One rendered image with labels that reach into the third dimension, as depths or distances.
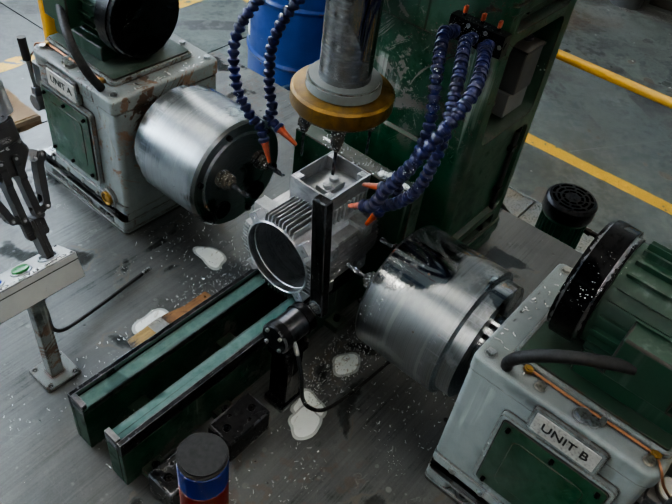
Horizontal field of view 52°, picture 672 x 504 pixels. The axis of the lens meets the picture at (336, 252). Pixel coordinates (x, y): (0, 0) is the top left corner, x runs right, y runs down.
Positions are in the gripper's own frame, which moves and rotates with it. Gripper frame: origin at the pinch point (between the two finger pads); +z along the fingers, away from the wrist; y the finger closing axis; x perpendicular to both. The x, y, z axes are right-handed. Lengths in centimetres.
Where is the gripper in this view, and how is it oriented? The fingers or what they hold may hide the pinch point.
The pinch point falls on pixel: (38, 236)
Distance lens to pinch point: 126.2
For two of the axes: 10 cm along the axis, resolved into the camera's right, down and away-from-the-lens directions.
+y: 6.5, -4.7, 5.9
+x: -7.3, -1.9, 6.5
